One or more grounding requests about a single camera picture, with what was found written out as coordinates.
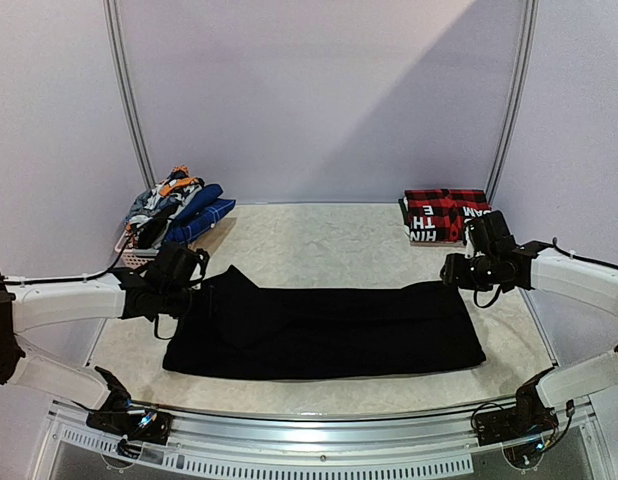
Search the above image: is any black t-shirt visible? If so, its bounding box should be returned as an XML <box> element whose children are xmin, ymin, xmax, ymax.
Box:
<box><xmin>162</xmin><ymin>266</ymin><xmax>486</xmax><ymax>381</ymax></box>

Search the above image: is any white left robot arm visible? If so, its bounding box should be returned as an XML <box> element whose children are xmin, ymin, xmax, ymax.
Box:
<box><xmin>0</xmin><ymin>243</ymin><xmax>210</xmax><ymax>434</ymax></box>

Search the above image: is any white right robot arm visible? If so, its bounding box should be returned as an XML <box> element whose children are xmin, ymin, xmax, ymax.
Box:
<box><xmin>440</xmin><ymin>210</ymin><xmax>618</xmax><ymax>436</ymax></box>

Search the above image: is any camouflage orange garment pile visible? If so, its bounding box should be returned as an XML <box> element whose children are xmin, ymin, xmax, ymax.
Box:
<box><xmin>125</xmin><ymin>165</ymin><xmax>205</xmax><ymax>249</ymax></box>

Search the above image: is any red black plaid shirt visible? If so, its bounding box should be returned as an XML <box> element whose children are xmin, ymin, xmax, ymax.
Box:
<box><xmin>398</xmin><ymin>189</ymin><xmax>492</xmax><ymax>243</ymax></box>

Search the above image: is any blue plaid garment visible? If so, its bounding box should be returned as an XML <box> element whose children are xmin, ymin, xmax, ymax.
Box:
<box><xmin>162</xmin><ymin>184</ymin><xmax>236</xmax><ymax>244</ymax></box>

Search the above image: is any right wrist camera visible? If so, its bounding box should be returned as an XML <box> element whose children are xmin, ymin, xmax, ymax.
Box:
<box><xmin>463</xmin><ymin>220</ymin><xmax>481</xmax><ymax>259</ymax></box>

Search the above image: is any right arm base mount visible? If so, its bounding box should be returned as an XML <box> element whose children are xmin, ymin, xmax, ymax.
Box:
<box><xmin>470</xmin><ymin>402</ymin><xmax>559</xmax><ymax>446</ymax></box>

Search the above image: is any right aluminium frame post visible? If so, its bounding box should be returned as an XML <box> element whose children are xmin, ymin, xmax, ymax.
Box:
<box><xmin>485</xmin><ymin>0</ymin><xmax>539</xmax><ymax>204</ymax></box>

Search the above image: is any aluminium frame post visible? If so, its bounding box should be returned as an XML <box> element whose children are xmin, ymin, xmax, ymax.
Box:
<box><xmin>485</xmin><ymin>0</ymin><xmax>539</xmax><ymax>204</ymax></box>
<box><xmin>103</xmin><ymin>0</ymin><xmax>155</xmax><ymax>188</ymax></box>

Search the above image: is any aluminium front rail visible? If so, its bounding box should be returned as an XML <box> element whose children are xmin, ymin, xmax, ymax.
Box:
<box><xmin>33</xmin><ymin>398</ymin><xmax>613</xmax><ymax>479</ymax></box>

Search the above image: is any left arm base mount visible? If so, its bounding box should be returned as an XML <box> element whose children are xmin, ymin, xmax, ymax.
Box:
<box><xmin>86</xmin><ymin>400</ymin><xmax>175</xmax><ymax>445</ymax></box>

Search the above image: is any left aluminium frame post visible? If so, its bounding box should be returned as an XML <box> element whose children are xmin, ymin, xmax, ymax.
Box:
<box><xmin>103</xmin><ymin>0</ymin><xmax>155</xmax><ymax>188</ymax></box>

